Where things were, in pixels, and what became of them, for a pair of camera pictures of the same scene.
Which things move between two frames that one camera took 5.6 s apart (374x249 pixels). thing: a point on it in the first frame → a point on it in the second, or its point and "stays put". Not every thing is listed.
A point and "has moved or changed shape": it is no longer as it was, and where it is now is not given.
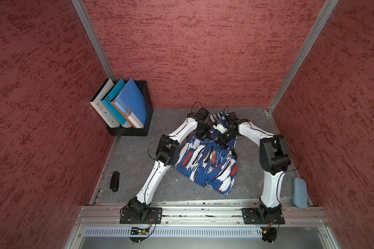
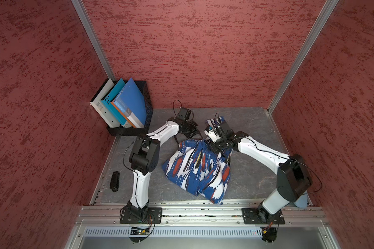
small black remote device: (114, 183) stays put
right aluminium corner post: (327, 9) stays put
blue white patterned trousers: (206, 163) has moved or changed shape
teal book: (108, 97) stays put
